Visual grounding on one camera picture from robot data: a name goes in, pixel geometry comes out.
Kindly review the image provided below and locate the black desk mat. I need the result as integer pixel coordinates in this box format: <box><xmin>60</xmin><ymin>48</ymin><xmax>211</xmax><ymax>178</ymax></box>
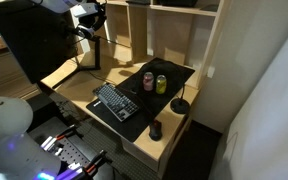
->
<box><xmin>86</xmin><ymin>58</ymin><xmax>194</xmax><ymax>142</ymax></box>

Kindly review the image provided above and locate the black silver headset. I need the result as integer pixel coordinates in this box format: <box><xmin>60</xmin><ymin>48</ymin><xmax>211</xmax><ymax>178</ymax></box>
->
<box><xmin>76</xmin><ymin>3</ymin><xmax>107</xmax><ymax>39</ymax></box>

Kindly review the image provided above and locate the grey mechanical keyboard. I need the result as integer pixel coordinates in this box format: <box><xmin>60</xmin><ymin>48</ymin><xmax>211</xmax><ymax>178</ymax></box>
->
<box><xmin>93</xmin><ymin>83</ymin><xmax>139</xmax><ymax>122</ymax></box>

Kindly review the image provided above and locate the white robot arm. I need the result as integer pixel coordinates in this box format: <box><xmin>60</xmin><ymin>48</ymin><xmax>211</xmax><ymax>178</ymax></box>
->
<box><xmin>0</xmin><ymin>0</ymin><xmax>77</xmax><ymax>180</ymax></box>

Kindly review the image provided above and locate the flat black device on shelf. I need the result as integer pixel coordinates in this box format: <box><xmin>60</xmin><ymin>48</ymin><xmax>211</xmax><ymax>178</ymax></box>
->
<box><xmin>126</xmin><ymin>0</ymin><xmax>151</xmax><ymax>5</ymax></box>

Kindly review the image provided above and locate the red black clamp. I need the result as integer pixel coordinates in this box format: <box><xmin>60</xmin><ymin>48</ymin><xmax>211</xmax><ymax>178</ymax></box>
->
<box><xmin>71</xmin><ymin>150</ymin><xmax>112</xmax><ymax>180</ymax></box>
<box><xmin>40</xmin><ymin>124</ymin><xmax>77</xmax><ymax>151</ymax></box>

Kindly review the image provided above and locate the black monitor stand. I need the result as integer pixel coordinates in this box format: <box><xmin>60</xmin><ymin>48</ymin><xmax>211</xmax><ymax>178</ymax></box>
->
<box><xmin>52</xmin><ymin>36</ymin><xmax>101</xmax><ymax>89</ymax></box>

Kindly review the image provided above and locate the black monitor cable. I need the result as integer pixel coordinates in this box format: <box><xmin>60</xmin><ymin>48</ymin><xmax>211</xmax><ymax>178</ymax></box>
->
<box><xmin>65</xmin><ymin>29</ymin><xmax>133</xmax><ymax>86</ymax></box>

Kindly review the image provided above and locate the pink soda can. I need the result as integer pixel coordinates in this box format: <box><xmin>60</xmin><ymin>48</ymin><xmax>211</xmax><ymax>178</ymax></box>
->
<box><xmin>143</xmin><ymin>72</ymin><xmax>154</xmax><ymax>91</ymax></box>

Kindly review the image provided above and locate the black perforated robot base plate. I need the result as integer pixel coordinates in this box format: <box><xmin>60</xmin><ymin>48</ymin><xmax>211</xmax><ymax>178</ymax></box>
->
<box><xmin>29</xmin><ymin>117</ymin><xmax>123</xmax><ymax>180</ymax></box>

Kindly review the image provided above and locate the yellow soda can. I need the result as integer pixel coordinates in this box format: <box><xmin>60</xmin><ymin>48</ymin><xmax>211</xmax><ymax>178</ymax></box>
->
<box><xmin>156</xmin><ymin>75</ymin><xmax>167</xmax><ymax>94</ymax></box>

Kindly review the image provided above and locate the black red computer mouse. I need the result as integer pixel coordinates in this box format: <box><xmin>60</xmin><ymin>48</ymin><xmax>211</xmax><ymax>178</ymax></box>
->
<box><xmin>149</xmin><ymin>120</ymin><xmax>162</xmax><ymax>141</ymax></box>

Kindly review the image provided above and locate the black curved monitor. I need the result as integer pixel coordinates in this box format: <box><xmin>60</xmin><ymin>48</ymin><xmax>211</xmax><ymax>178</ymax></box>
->
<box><xmin>0</xmin><ymin>0</ymin><xmax>77</xmax><ymax>83</ymax></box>

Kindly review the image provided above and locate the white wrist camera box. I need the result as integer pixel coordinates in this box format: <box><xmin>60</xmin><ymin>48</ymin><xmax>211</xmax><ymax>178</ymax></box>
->
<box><xmin>71</xmin><ymin>3</ymin><xmax>98</xmax><ymax>18</ymax></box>

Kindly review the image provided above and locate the light wooden shelf unit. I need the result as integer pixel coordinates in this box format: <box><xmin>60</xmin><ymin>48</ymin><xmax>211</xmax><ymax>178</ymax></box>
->
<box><xmin>97</xmin><ymin>0</ymin><xmax>232</xmax><ymax>89</ymax></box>

